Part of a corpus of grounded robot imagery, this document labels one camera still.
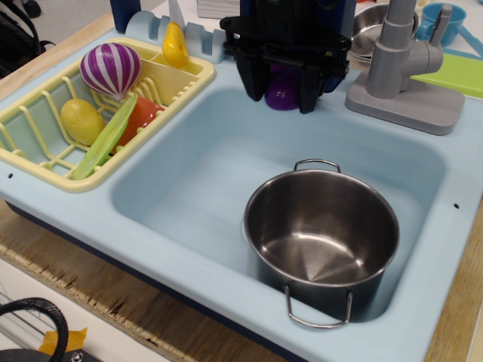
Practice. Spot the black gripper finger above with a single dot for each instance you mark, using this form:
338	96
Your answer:
255	74
312	84

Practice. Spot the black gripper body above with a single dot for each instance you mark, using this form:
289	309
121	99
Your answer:
293	33

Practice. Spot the purple toy eggplant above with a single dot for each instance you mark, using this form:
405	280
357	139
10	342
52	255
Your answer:
282	91

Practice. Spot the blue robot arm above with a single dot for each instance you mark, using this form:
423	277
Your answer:
289	53

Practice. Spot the stainless steel pot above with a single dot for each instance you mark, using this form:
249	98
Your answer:
322	237

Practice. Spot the grey ribbed box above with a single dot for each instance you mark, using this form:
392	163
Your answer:
218	9

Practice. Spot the steel pans stack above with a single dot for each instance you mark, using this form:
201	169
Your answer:
367	28

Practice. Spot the grey toy faucet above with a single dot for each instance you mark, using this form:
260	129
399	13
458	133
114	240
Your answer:
387	91

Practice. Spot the yellow toy pepper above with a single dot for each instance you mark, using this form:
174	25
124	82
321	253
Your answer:
174	46

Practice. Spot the orange toy bowl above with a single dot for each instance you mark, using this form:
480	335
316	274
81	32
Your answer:
143	114

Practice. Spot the blue toy cup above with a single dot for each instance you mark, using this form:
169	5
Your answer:
429	19

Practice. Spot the purple white striped toy onion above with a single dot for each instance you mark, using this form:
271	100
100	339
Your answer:
111	69

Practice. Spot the green cutting board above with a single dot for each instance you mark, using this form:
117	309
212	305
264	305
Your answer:
459	73

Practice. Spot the light blue toy sink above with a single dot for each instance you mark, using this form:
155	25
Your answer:
174	210

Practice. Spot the green toy plate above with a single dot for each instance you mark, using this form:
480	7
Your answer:
105	142

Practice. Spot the yellow toy potato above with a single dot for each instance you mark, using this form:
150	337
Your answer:
81	121

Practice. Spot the yellow dish rack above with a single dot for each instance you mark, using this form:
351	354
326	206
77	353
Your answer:
34	141

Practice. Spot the black backpack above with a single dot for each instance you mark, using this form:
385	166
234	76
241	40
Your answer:
18	47

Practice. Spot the blue sink back post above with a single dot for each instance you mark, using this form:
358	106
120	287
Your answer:
123	11

